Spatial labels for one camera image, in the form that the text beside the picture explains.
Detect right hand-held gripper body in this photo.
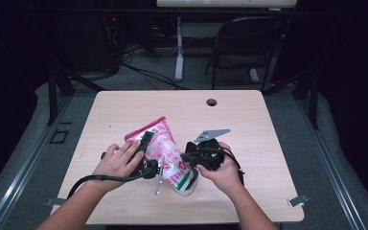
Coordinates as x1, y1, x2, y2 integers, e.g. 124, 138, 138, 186
194, 128, 232, 172

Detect black floor cables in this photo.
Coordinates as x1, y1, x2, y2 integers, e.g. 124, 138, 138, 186
106, 18, 190, 91

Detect black metal crossbar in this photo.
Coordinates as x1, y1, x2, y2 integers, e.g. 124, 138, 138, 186
28, 8, 334, 17

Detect dark equipment cabinet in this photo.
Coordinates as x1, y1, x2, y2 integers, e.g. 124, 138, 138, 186
60, 15, 123, 73

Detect aluminium floor rail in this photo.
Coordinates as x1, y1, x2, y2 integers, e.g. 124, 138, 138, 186
295, 99, 367, 230
0, 95, 73, 230

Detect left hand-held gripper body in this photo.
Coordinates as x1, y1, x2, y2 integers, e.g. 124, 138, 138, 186
130, 155, 167, 196

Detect person's left hand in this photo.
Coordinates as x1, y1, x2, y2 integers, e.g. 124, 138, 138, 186
92, 141, 145, 193

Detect left hand-held gripper black cable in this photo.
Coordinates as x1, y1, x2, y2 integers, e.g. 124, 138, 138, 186
66, 173, 142, 200

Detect pink and white plastic bag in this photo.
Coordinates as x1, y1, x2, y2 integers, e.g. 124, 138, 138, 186
124, 116, 195, 190

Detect hand-held gripper black cable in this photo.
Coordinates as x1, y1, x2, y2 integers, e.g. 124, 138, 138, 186
66, 173, 142, 200
219, 148, 245, 186

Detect right hand-held gripper black cable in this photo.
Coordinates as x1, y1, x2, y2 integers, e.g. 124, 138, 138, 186
219, 148, 245, 186

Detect square glass jar black lid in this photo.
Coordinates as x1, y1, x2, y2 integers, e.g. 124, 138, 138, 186
172, 141, 200, 196

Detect black folding chair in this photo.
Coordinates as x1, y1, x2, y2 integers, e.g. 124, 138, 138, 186
204, 15, 288, 94

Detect person's right hand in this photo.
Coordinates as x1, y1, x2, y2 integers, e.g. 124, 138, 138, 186
195, 142, 242, 196

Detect black metal stand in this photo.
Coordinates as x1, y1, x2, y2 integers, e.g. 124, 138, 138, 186
46, 68, 104, 127
263, 68, 320, 130

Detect white desk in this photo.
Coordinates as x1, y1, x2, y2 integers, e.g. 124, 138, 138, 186
156, 0, 298, 83

